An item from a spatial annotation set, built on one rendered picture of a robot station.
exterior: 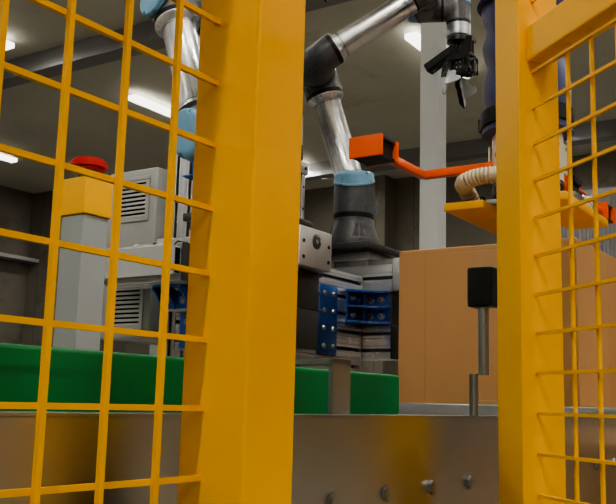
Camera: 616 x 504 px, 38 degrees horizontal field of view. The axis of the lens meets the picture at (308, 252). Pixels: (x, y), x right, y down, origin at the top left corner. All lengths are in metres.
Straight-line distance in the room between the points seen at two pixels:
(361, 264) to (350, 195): 0.21
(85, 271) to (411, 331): 0.73
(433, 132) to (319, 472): 4.85
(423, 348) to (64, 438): 1.48
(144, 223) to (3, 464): 2.00
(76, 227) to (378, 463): 0.97
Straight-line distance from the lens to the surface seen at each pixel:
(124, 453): 0.59
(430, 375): 1.96
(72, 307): 1.66
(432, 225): 5.41
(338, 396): 0.83
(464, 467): 1.00
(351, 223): 2.52
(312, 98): 2.80
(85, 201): 1.68
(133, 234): 2.52
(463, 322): 1.94
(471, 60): 2.84
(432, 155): 5.51
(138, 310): 2.46
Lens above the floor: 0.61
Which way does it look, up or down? 9 degrees up
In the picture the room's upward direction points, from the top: 2 degrees clockwise
